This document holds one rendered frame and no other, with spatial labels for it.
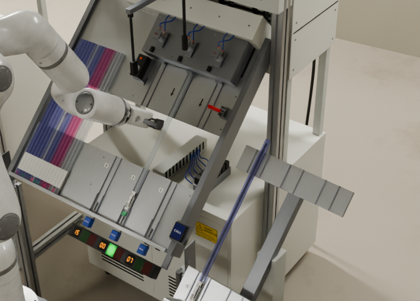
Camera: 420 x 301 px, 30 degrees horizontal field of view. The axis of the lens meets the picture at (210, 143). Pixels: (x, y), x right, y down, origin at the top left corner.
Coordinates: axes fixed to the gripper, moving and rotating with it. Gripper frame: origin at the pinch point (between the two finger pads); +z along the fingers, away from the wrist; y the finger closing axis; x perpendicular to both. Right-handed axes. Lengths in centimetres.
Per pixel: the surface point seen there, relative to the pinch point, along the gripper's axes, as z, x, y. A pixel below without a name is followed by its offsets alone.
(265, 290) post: 9, 33, -51
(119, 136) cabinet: 49, 13, 42
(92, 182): 6.6, 25.4, 16.1
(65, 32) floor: 196, -19, 212
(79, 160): 7.4, 20.9, 24.4
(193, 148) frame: 50, 7, 10
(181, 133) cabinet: 61, 4, 24
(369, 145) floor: 193, -17, -5
